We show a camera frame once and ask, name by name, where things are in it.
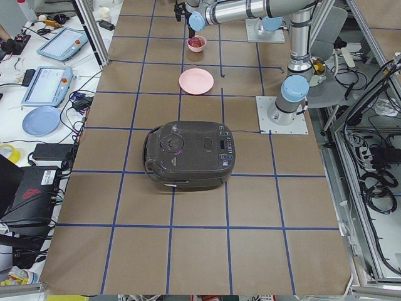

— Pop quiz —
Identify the light blue plate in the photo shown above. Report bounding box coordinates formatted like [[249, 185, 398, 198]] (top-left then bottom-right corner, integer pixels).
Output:
[[22, 106, 60, 137]]

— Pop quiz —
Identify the black computer box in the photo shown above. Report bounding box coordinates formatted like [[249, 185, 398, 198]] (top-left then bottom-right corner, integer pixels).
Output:
[[1, 156, 61, 227]]

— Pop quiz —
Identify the red apple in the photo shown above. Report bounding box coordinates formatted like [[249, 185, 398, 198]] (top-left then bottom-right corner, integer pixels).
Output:
[[188, 37, 202, 48]]

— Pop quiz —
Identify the near blue teach pendant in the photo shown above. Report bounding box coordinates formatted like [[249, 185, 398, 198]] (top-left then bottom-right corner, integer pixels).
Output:
[[21, 66, 73, 107]]

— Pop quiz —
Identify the far blue teach pendant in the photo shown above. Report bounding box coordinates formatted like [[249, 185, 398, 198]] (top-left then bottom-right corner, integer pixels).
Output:
[[36, 28, 88, 61]]

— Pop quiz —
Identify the steel bowl on chair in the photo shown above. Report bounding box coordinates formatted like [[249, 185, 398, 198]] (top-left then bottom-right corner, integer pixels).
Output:
[[310, 56, 327, 87]]

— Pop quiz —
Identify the pink plate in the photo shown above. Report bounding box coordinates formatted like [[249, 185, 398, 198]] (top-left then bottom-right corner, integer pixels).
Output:
[[179, 68, 214, 95]]

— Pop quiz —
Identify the dark grey rice cooker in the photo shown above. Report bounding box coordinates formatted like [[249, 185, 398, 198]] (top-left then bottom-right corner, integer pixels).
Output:
[[143, 120, 236, 189]]

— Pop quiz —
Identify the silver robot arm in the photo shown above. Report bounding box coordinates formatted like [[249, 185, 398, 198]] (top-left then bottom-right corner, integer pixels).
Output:
[[258, 16, 284, 43], [174, 1, 319, 123]]

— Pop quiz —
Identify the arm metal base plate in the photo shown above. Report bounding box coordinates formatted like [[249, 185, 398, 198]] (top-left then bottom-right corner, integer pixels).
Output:
[[246, 16, 285, 43], [256, 96, 308, 135]]

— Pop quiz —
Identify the black power adapter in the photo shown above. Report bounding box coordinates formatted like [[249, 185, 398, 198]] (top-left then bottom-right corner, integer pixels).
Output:
[[32, 144, 73, 161]]

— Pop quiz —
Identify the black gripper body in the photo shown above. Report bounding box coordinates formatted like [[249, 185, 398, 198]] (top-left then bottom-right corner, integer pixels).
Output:
[[174, 0, 188, 21]]

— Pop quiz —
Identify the aluminium frame post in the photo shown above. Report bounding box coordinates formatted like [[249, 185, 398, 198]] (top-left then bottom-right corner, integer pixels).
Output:
[[71, 0, 109, 66]]

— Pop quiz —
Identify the blue teach pendant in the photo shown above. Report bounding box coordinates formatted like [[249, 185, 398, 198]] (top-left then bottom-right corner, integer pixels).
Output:
[[36, 28, 88, 61], [21, 66, 73, 107]]

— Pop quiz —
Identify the yellow tape roll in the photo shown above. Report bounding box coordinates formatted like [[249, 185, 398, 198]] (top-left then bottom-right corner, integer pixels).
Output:
[[0, 144, 21, 164]]

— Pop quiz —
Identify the small pink bowl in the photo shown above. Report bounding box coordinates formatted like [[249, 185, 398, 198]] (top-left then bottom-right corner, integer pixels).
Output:
[[187, 35, 207, 53]]

